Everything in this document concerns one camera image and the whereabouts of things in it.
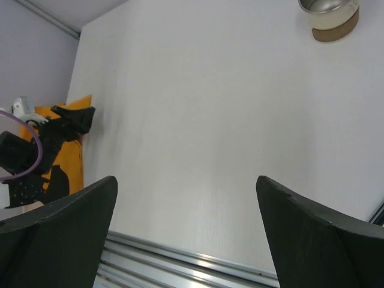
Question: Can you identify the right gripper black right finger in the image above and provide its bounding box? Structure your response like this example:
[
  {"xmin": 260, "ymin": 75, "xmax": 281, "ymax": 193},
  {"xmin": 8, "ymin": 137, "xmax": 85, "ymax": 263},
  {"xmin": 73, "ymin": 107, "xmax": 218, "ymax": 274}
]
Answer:
[{"xmin": 256, "ymin": 176, "xmax": 383, "ymax": 287}]

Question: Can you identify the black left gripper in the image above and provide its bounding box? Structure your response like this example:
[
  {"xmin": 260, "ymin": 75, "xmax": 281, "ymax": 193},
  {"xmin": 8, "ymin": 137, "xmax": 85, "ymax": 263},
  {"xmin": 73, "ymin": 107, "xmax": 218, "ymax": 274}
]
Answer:
[{"xmin": 1, "ymin": 106, "xmax": 95, "ymax": 207}]

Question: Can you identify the steel cup with brown base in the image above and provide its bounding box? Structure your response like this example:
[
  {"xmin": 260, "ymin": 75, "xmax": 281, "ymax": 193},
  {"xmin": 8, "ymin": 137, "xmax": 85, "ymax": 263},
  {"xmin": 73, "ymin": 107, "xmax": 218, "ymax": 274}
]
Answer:
[{"xmin": 298, "ymin": 0, "xmax": 360, "ymax": 43}]

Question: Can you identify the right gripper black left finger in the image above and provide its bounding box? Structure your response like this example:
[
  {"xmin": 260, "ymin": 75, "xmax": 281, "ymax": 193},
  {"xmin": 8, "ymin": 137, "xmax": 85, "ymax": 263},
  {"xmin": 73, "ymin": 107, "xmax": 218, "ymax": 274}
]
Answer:
[{"xmin": 1, "ymin": 176, "xmax": 118, "ymax": 287}]

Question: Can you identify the orange Mickey Mouse placemat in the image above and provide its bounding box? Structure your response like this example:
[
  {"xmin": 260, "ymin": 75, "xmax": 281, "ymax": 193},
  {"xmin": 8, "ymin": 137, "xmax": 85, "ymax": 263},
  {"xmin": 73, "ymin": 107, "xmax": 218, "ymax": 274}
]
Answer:
[{"xmin": 18, "ymin": 95, "xmax": 92, "ymax": 194}]

